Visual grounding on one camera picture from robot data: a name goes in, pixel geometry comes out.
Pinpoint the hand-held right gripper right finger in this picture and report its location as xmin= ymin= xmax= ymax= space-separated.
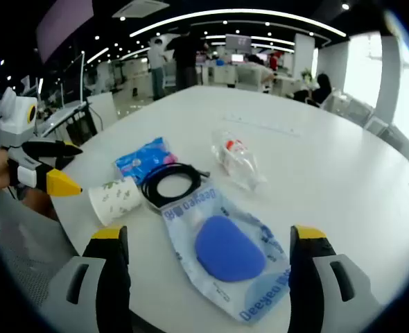
xmin=289 ymin=224 xmax=382 ymax=333

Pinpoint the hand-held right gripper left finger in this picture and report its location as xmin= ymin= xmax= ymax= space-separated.
xmin=43 ymin=225 xmax=134 ymax=333

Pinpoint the printed paper cup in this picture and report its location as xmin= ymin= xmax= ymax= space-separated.
xmin=88 ymin=176 xmax=143 ymax=228

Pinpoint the blue tissue packet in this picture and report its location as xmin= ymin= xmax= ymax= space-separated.
xmin=114 ymin=137 xmax=177 ymax=185

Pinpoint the black cable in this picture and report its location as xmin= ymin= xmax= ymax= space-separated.
xmin=141 ymin=162 xmax=211 ymax=211

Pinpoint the clear plastic bottle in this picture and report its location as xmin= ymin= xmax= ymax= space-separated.
xmin=210 ymin=130 xmax=268 ymax=191

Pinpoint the grey side desk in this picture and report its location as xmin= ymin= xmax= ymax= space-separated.
xmin=40 ymin=100 xmax=98 ymax=146

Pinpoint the grey mesh chair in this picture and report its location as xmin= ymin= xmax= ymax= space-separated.
xmin=0 ymin=190 xmax=98 ymax=313

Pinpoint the white table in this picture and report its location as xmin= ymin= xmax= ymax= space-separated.
xmin=51 ymin=85 xmax=409 ymax=333

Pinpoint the ceiling air vent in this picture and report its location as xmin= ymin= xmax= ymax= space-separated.
xmin=112 ymin=0 xmax=171 ymax=18

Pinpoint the hanging monitor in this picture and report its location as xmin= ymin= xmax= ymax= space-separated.
xmin=225 ymin=33 xmax=252 ymax=53

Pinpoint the curved ceiling light strip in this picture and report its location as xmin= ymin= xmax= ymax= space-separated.
xmin=130 ymin=8 xmax=347 ymax=38

